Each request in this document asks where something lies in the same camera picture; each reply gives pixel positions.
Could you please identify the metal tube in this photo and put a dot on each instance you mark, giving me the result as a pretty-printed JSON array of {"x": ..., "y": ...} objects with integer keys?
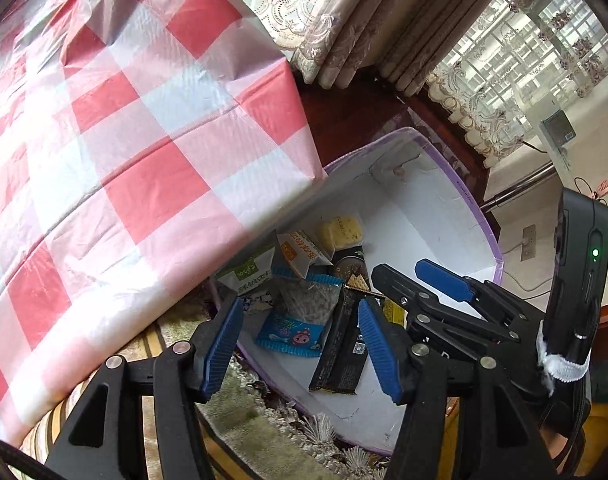
[{"x": 523, "y": 187}]

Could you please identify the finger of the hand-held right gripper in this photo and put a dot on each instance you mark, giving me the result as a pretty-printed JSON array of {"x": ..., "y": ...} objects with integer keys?
[
  {"x": 398, "y": 285},
  {"x": 443, "y": 280}
]

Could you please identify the grey floor appliance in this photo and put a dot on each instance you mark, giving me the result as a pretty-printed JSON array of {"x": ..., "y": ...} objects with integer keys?
[{"x": 558, "y": 130}]

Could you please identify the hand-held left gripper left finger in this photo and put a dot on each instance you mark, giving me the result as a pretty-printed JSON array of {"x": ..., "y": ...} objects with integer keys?
[{"x": 224, "y": 350}]

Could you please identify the purple rimmed white box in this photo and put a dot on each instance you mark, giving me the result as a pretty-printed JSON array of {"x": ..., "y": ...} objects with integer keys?
[{"x": 433, "y": 220}]

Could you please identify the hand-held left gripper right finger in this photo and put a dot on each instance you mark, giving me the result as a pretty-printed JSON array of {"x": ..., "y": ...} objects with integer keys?
[{"x": 378, "y": 355}]

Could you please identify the white lace curtain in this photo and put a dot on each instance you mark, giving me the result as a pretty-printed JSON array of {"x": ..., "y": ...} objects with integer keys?
[{"x": 483, "y": 95}]

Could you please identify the orange white snack packet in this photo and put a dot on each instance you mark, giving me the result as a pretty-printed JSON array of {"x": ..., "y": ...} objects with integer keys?
[{"x": 299, "y": 255}]

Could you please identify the blue clear seed packet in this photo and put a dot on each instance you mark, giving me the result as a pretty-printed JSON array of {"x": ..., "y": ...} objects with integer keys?
[{"x": 296, "y": 317}]

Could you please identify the white blue printed packet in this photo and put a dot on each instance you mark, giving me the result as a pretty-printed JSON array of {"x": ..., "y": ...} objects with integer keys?
[{"x": 256, "y": 304}]

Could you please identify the black snack bar packet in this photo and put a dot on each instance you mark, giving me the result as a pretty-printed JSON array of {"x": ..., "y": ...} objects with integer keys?
[{"x": 341, "y": 360}]

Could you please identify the yellow snack packet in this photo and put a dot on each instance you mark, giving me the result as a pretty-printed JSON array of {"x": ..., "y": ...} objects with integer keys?
[{"x": 341, "y": 232}]

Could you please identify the green white snack packet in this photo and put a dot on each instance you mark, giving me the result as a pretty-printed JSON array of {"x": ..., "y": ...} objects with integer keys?
[{"x": 246, "y": 272}]

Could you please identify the wall socket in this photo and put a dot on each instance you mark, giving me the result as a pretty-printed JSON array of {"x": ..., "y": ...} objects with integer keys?
[{"x": 528, "y": 242}]

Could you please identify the small yellow packet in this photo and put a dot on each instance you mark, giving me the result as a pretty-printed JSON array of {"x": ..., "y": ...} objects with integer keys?
[{"x": 394, "y": 312}]

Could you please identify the red white checked tablecloth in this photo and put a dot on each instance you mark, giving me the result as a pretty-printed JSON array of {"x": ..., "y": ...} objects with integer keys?
[{"x": 109, "y": 160}]

